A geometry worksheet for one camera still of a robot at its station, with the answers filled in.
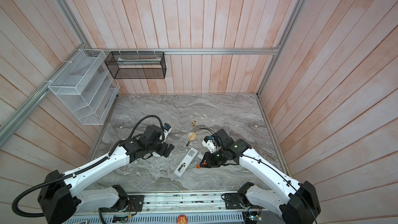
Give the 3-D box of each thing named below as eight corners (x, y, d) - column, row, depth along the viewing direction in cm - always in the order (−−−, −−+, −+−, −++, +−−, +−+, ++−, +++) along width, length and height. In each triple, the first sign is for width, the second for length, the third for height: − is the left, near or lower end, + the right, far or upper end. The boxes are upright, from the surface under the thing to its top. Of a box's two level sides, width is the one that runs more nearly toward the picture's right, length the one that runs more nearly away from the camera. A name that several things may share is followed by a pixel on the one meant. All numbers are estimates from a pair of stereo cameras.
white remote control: (173, 173, 85) (173, 172, 83) (192, 147, 94) (191, 145, 93) (182, 179, 82) (181, 178, 81) (200, 152, 92) (200, 151, 91)
